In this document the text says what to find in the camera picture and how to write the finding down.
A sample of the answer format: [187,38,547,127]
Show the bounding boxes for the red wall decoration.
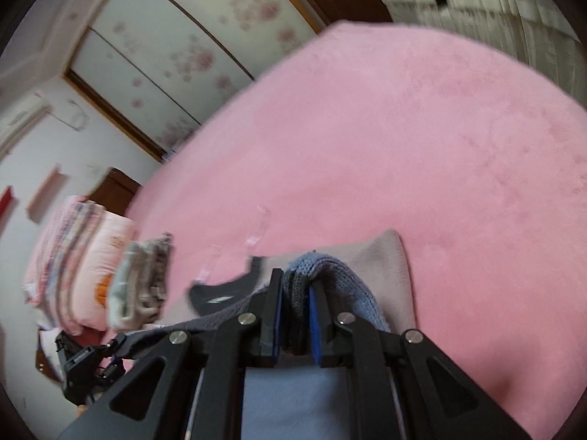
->
[0,186,17,221]

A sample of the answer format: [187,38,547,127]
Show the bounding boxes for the white wall cable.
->
[48,98,90,131]

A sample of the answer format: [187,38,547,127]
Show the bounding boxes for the dark wooden headboard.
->
[87,167,142,216]

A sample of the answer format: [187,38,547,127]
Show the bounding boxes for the folded pink striped blanket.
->
[23,195,107,328]

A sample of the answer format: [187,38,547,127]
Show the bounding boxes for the striped knit sweater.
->
[106,206,419,368]

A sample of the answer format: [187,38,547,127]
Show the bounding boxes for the wooden wall shelf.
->
[26,164,69,223]

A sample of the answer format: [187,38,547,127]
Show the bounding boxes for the floral sliding door wardrobe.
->
[64,0,331,163]

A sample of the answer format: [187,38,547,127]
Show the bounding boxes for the lace covered furniture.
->
[371,0,587,111]

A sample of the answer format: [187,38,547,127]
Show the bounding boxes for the pink bed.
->
[83,21,587,440]

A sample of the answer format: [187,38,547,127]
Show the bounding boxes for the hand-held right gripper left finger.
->
[57,268,285,440]

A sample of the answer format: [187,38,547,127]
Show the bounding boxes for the white air conditioner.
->
[0,93,52,159]

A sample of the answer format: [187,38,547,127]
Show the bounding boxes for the stack of folded clothes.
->
[106,233,175,331]

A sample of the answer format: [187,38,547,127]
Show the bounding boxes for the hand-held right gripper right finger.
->
[308,279,533,440]

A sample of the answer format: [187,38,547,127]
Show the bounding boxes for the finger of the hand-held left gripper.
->
[94,332,128,362]

